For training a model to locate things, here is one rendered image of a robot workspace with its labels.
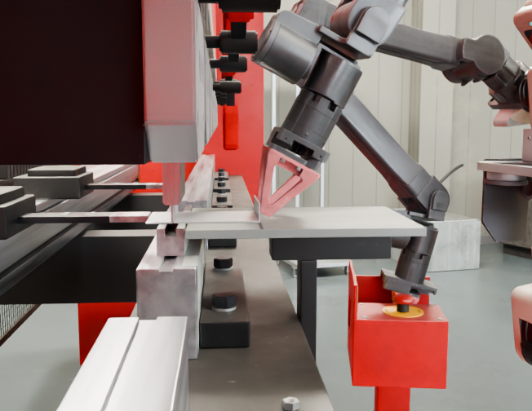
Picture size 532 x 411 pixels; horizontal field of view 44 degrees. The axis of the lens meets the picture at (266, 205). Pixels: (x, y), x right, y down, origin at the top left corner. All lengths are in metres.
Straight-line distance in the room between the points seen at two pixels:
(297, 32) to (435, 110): 4.94
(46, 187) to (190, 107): 0.88
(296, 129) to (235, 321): 0.23
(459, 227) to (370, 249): 4.29
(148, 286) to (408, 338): 0.60
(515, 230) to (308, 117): 0.68
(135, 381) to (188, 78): 0.19
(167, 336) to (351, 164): 5.16
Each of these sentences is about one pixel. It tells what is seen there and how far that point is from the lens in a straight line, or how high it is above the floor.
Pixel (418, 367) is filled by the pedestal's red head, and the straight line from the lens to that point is 1.18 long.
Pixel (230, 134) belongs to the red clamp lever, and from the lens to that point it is 0.93.
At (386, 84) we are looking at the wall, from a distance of 5.70.
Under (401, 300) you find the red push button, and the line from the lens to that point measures 1.17.
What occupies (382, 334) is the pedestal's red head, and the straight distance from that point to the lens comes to 1.15.
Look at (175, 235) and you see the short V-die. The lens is 0.73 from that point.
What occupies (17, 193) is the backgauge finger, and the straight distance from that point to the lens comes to 0.85.
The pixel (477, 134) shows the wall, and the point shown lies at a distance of 6.14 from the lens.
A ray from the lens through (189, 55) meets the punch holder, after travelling 0.28.
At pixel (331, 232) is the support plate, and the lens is 0.71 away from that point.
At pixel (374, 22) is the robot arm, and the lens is 0.78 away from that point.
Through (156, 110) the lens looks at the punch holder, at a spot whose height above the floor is 1.12.
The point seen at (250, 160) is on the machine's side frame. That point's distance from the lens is 2.94.
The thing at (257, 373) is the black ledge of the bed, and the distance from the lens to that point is 0.65.
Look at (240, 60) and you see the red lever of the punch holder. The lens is 0.72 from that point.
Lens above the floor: 1.12
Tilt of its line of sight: 7 degrees down
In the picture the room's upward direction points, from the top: straight up
